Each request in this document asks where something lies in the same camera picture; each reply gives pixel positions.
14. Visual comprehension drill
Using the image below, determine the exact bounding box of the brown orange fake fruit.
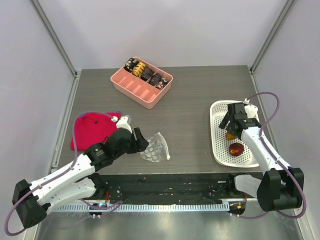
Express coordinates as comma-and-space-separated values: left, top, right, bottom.
225, 132, 237, 141

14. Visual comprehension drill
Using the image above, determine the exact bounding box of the clear zip top bag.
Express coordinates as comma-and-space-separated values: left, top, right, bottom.
140, 132, 171, 163

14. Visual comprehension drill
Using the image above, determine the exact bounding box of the dark red fake fruit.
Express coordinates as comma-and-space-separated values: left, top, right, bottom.
228, 142, 245, 157

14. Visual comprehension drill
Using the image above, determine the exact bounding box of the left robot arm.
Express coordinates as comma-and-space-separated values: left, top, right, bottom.
12, 127, 149, 229

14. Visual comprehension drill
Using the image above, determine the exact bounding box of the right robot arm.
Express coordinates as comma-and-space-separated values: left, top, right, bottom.
219, 101, 307, 213

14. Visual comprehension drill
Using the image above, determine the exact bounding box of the white perforated basket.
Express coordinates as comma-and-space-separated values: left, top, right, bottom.
209, 100, 259, 168

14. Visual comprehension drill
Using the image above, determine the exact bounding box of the blue folded cloth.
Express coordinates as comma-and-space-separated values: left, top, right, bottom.
78, 110, 121, 118

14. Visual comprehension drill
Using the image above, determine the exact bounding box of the red folded cloth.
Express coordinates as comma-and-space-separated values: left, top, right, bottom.
71, 112, 117, 151

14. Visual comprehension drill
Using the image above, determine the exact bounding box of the pink divided tray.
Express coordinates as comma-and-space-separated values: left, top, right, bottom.
110, 57, 174, 109

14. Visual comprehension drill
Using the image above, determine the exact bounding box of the black spotted sock roll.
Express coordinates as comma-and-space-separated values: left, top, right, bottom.
155, 77, 169, 91

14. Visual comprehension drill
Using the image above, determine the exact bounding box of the dark brown sock roll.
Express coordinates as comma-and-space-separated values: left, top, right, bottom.
140, 66, 155, 82

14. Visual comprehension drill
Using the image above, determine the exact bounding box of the yellow black sock roll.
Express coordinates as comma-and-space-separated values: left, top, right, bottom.
131, 62, 146, 77

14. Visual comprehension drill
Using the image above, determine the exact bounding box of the black floral sock roll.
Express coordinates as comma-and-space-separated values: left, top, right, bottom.
123, 58, 139, 73

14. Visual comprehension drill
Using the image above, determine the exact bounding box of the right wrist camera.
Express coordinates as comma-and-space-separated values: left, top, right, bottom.
243, 98, 259, 119

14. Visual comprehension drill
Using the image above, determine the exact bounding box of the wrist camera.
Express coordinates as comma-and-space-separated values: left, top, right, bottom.
243, 98, 259, 119
111, 115, 133, 134

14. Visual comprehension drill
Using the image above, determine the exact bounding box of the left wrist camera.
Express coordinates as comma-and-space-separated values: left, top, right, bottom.
111, 115, 133, 134

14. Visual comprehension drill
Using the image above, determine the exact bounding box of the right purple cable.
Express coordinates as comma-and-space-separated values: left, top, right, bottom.
229, 91, 308, 220

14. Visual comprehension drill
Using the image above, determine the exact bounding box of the purple cable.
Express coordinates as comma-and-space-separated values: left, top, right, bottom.
3, 111, 125, 236
229, 91, 308, 220

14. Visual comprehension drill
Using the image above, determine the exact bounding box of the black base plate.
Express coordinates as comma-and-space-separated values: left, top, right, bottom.
90, 173, 249, 205

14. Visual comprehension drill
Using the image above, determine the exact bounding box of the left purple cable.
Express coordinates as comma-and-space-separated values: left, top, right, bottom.
3, 111, 125, 236

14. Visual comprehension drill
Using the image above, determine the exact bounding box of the white slotted cable duct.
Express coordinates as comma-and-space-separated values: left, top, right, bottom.
54, 202, 230, 213

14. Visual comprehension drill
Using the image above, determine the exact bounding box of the right aluminium frame post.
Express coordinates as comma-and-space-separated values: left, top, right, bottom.
249, 0, 297, 74

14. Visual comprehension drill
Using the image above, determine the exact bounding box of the aluminium frame post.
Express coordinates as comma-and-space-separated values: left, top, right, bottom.
249, 0, 297, 74
29, 0, 78, 78

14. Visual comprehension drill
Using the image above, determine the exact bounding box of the left aluminium frame post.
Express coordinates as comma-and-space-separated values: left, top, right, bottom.
29, 0, 78, 78

